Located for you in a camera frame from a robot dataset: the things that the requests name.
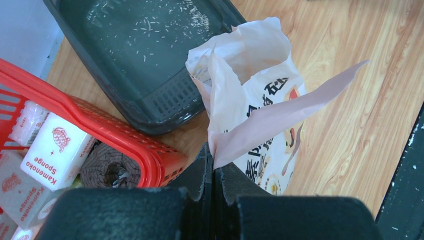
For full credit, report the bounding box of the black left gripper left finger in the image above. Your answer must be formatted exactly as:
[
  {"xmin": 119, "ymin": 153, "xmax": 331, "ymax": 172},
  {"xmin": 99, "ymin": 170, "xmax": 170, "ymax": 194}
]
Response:
[{"xmin": 162, "ymin": 142, "xmax": 212, "ymax": 240}]

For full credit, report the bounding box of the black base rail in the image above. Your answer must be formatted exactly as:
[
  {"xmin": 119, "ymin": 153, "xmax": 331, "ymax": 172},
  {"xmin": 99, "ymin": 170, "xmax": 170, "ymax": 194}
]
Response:
[{"xmin": 376, "ymin": 107, "xmax": 424, "ymax": 240}]

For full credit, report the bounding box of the pink cat litter bag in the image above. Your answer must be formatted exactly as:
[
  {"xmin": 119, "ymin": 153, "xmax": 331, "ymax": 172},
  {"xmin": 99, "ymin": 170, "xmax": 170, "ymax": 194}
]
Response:
[{"xmin": 185, "ymin": 17, "xmax": 364, "ymax": 196}]

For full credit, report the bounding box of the red plastic shopping basket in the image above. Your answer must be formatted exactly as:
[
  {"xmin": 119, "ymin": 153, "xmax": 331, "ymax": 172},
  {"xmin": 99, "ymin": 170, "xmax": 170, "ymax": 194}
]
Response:
[{"xmin": 0, "ymin": 59, "xmax": 188, "ymax": 188}]

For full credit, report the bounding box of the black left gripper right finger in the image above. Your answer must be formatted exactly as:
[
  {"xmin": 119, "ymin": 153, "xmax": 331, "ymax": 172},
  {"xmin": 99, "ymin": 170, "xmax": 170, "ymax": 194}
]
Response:
[{"xmin": 214, "ymin": 163, "xmax": 269, "ymax": 240}]

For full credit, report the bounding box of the pink white sponge pack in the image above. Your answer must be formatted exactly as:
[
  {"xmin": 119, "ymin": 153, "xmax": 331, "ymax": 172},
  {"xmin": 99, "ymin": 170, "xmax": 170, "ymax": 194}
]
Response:
[{"xmin": 8, "ymin": 100, "xmax": 50, "ymax": 147}]

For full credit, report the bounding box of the white Kamenoko sponge pack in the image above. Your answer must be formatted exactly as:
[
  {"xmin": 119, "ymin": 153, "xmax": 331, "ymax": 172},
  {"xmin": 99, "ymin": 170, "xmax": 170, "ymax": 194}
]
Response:
[{"xmin": 20, "ymin": 113, "xmax": 97, "ymax": 191}]

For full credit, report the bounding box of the grey sponge pack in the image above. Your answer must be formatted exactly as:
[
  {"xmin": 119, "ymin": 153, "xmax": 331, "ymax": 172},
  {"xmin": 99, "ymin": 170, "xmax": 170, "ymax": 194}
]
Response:
[{"xmin": 0, "ymin": 150, "xmax": 64, "ymax": 229}]

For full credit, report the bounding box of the dark grey litter tray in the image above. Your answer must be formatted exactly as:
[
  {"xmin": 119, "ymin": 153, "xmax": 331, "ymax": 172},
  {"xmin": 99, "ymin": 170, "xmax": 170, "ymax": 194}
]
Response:
[{"xmin": 44, "ymin": 0, "xmax": 246, "ymax": 135}]

